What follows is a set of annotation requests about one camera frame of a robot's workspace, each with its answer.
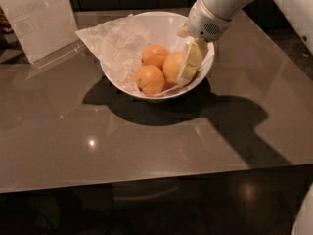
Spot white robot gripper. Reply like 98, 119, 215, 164
177, 0, 231, 85

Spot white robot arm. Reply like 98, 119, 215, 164
178, 0, 313, 235

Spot right orange in bowl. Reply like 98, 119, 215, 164
162, 52, 182, 85

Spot orange in bowl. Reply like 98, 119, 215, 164
141, 45, 169, 69
162, 52, 182, 85
133, 65, 165, 96

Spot back orange in bowl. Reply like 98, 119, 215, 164
141, 45, 169, 69

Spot white ceramic bowl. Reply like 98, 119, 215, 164
100, 12, 214, 102

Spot front orange in bowl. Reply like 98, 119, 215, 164
133, 65, 165, 96

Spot crumpled clear plastic bag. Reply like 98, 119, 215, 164
75, 14, 184, 98

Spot acrylic sign holder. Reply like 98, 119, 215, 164
0, 0, 82, 69

